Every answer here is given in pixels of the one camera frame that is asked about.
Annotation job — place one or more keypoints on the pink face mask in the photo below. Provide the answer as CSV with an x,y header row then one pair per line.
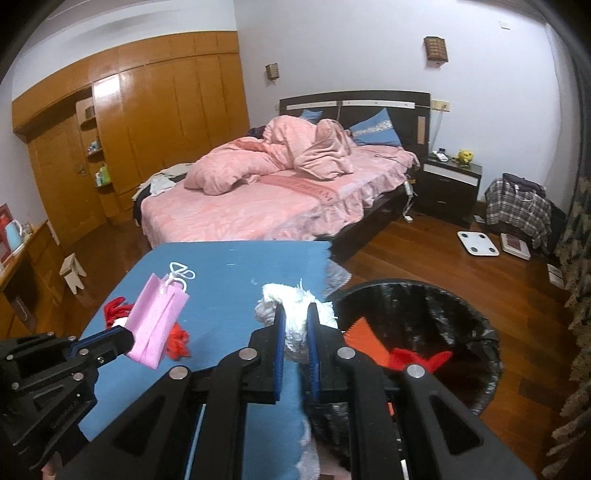
x,y
154,318

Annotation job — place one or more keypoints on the small toiletry bottles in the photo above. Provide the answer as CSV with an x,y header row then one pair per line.
x,y
94,146

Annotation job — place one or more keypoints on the white remote control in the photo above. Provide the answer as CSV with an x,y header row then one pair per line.
x,y
441,155

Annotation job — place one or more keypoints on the white power strip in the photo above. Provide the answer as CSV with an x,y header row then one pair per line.
x,y
408,189

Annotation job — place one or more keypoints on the large blue pillow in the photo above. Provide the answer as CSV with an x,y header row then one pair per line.
x,y
376,131

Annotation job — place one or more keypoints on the white bathroom scale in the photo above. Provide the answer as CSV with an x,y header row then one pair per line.
x,y
479,243

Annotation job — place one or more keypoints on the white tissue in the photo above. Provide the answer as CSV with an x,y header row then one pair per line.
x,y
295,323

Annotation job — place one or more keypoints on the dark patterned curtain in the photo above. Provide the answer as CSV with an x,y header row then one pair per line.
x,y
577,230

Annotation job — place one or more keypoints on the orange felt scrap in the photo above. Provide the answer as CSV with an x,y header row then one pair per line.
x,y
364,341

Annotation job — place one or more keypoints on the blue table cloth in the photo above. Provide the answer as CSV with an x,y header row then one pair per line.
x,y
231,286

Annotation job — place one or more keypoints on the brown wall lamp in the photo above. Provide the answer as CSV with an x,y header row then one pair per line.
x,y
436,48
272,71

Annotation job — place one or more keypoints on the wooden wardrobe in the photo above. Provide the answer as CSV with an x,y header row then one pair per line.
x,y
184,101

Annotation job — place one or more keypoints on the wooden sideboard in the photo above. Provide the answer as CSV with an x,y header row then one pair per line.
x,y
41,258

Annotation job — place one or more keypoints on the clear plastic sheet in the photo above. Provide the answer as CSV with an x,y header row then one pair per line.
x,y
337,279

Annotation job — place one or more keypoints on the red gift box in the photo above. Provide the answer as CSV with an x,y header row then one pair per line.
x,y
4,230

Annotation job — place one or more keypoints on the pink quilt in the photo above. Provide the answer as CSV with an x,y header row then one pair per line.
x,y
231,166

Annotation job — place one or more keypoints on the dark wooden bed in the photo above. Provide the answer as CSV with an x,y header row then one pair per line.
x,y
258,212

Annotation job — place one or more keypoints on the red wrapper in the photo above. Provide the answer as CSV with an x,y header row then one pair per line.
x,y
178,344

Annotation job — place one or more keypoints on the white scale with dark centre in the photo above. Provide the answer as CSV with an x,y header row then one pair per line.
x,y
515,244

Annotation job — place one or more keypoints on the black lined trash bin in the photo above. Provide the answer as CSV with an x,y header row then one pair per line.
x,y
461,323

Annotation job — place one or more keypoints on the white wall socket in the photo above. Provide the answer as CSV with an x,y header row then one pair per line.
x,y
440,105

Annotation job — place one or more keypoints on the dark bag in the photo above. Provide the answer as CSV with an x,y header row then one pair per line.
x,y
524,184

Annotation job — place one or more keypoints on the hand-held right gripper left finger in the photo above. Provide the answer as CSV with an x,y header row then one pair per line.
x,y
278,350

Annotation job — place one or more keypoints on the small wooden stool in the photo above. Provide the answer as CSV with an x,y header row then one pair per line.
x,y
73,270

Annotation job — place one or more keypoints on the small blue pillow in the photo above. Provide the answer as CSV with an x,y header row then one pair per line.
x,y
310,115

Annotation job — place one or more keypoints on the yellow plush toy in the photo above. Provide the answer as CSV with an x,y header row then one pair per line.
x,y
465,157

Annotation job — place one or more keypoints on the green plastic bottle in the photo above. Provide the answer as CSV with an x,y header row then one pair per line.
x,y
102,175

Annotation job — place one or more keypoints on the plaid cloth bag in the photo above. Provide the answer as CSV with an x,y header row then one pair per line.
x,y
517,217

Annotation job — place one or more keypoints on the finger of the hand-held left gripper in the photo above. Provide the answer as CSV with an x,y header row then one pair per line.
x,y
108,338
104,359

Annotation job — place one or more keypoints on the beige clothes pile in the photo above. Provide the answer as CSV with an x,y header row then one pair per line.
x,y
164,180

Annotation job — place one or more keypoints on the red felt scrap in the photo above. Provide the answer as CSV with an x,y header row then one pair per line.
x,y
401,357

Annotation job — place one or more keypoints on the dark nightstand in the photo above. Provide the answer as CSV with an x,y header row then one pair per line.
x,y
445,198

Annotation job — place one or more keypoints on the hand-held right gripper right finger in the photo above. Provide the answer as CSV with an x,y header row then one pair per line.
x,y
313,360

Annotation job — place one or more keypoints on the dark red garment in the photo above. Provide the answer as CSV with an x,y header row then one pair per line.
x,y
256,133

